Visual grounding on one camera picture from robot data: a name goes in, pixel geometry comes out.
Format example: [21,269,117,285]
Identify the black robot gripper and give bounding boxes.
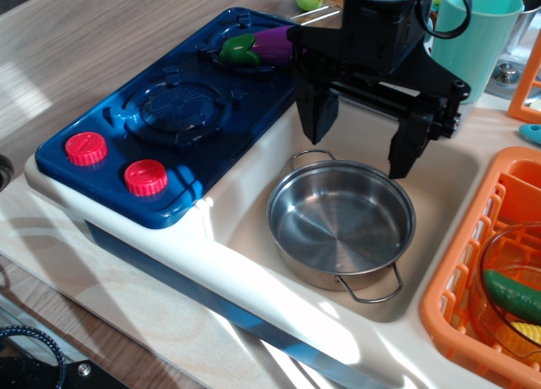
[287,0,471,179]

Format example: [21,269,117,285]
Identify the stainless steel pan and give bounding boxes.
[266,150,417,304]

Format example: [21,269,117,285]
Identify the blue toy stove top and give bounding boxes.
[35,8,294,229]

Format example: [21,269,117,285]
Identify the red stove knob right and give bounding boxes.
[123,159,168,197]

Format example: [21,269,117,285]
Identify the red stove knob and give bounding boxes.
[65,131,108,167]
[123,159,168,197]

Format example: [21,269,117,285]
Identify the red stove knob left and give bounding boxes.
[65,131,108,167]

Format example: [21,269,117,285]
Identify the purple toy eggplant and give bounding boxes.
[219,25,292,68]

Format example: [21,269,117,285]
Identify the teal plastic cup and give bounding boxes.
[431,0,524,104]

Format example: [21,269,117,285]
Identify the steel pot with lid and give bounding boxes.
[484,0,540,100]

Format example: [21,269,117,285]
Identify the orange dish rack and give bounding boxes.
[420,146,540,388]

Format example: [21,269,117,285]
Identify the transparent orange bowl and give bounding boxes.
[468,222,540,364]

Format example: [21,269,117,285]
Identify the green toy cucumber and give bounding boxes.
[482,270,540,325]

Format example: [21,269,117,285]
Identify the yellow toy corn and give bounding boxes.
[495,321,540,363]

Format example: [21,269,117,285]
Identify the orange frame stand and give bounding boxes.
[508,34,540,124]

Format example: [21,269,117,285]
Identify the teal utensil handle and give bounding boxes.
[519,123,541,145]

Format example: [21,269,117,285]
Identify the black braided cable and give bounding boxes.
[0,325,68,389]

